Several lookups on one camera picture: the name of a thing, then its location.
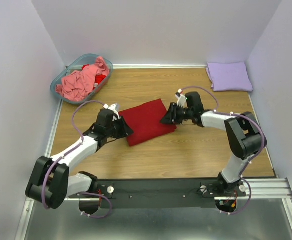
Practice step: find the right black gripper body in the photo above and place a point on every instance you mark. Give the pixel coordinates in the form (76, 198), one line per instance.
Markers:
(183, 113)

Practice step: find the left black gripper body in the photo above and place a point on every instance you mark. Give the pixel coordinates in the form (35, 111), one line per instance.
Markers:
(116, 130)

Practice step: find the dark red t shirt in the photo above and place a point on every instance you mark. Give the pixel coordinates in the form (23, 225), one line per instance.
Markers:
(144, 120)

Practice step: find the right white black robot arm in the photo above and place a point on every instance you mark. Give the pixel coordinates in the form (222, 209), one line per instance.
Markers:
(244, 135)

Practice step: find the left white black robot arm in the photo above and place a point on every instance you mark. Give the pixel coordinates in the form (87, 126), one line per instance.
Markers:
(50, 182)

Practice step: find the folded lavender t shirt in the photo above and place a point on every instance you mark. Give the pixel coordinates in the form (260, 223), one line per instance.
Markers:
(229, 77)

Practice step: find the pink t shirt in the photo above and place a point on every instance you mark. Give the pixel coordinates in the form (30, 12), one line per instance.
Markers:
(81, 80)

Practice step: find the clear blue plastic bin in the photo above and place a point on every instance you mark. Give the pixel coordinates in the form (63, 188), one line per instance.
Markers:
(60, 82)

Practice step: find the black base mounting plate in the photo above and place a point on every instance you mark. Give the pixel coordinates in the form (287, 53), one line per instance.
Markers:
(165, 193)

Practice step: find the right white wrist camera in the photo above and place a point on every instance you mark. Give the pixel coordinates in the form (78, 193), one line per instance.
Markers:
(181, 99)

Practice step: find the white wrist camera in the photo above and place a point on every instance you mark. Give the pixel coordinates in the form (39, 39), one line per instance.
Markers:
(181, 99)
(114, 108)

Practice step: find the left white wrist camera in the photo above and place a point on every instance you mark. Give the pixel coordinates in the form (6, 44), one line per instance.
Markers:
(114, 108)

